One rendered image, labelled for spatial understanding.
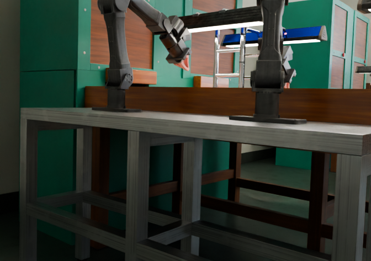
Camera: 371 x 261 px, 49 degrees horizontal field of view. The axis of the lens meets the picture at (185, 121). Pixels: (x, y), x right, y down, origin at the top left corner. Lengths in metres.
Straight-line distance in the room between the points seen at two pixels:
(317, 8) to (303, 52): 0.46
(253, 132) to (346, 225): 0.26
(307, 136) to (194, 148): 0.54
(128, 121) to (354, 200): 0.62
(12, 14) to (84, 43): 0.78
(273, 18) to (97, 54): 1.08
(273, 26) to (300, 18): 3.44
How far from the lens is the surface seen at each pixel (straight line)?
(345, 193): 0.83
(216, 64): 2.01
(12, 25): 2.65
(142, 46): 2.23
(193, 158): 1.31
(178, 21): 1.72
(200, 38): 2.60
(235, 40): 2.42
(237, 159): 2.77
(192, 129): 0.98
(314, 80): 4.44
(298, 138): 0.85
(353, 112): 1.19
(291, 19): 4.64
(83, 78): 1.96
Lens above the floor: 0.73
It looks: 4 degrees down
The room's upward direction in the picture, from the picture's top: 2 degrees clockwise
